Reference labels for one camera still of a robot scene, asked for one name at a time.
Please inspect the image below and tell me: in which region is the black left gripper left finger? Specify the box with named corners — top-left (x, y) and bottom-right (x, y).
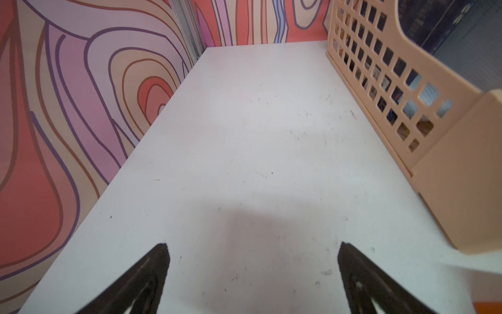
top-left (78, 243), bottom-right (171, 313)

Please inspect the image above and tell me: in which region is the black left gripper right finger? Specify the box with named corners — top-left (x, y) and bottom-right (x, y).
top-left (337, 242), bottom-right (435, 313)

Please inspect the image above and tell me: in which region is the orange block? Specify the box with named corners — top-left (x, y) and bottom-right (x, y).
top-left (473, 302), bottom-right (502, 314)

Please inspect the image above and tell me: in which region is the beige plastic file organizer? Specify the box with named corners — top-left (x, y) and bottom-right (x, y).
top-left (327, 1), bottom-right (501, 255)

